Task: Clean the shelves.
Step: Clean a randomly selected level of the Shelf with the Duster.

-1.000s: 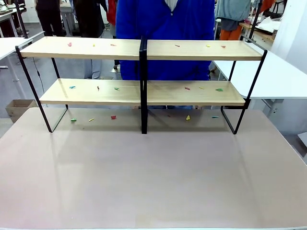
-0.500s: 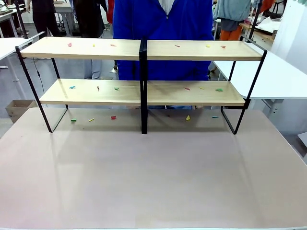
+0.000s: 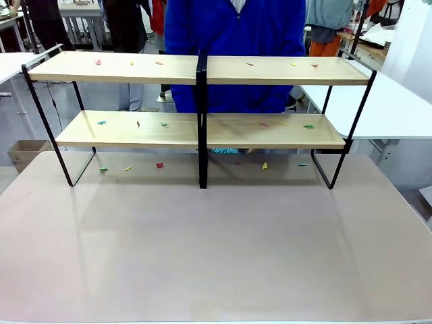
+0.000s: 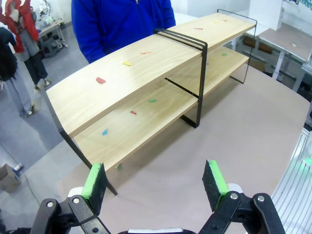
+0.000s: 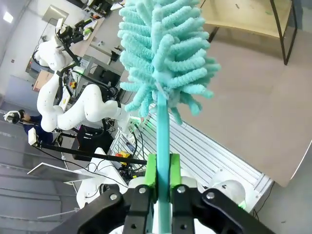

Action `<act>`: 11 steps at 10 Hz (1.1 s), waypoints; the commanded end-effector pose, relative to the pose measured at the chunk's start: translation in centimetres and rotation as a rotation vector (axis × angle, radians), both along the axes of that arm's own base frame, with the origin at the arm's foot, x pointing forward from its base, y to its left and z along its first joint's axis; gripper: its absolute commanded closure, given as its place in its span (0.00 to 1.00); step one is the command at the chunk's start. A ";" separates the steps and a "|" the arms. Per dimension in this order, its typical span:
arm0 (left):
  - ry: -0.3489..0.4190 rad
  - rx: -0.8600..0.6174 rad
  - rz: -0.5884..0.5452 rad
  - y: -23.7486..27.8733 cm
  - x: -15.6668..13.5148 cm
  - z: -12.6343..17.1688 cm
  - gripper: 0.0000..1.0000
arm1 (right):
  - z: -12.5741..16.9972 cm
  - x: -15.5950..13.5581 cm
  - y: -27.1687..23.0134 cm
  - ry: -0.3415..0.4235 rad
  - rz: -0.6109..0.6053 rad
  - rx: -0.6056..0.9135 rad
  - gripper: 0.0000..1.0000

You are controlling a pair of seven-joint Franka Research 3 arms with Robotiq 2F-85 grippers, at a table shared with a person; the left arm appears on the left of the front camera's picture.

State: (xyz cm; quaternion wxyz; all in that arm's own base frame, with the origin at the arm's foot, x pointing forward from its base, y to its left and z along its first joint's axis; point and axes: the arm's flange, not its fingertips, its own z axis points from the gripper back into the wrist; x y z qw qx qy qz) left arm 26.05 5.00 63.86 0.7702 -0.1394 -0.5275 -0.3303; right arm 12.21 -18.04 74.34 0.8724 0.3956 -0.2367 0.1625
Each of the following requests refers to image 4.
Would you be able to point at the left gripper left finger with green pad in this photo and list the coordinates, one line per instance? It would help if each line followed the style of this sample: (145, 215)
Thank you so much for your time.
(93, 187)

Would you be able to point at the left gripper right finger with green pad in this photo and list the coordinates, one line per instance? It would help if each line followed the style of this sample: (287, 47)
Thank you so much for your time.
(215, 185)

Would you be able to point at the blue paper scrap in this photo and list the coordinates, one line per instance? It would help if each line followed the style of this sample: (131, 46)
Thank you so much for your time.
(105, 132)

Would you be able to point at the cardboard box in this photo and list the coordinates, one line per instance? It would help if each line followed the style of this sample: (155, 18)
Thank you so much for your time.
(7, 178)

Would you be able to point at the person in black top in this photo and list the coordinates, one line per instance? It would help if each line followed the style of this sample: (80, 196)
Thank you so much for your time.
(12, 80)

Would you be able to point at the brown-topped side table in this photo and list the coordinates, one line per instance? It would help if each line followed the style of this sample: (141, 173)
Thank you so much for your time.
(285, 41)

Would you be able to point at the person in blue sweater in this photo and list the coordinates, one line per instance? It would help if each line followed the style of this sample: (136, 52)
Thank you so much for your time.
(117, 24)

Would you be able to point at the person in red jacket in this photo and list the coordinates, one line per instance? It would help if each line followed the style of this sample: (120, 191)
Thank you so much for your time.
(26, 36)

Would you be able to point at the white box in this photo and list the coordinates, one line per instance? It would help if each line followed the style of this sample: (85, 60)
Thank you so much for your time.
(264, 12)

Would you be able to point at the slotted aluminium base plate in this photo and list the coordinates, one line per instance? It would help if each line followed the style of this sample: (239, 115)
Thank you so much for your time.
(295, 185)

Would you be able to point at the two-tier wooden shelf black frame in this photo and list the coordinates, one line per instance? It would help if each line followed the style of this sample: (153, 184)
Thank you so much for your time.
(117, 92)

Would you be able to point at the grey workbench with frame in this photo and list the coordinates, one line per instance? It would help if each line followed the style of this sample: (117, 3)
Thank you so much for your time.
(52, 31)

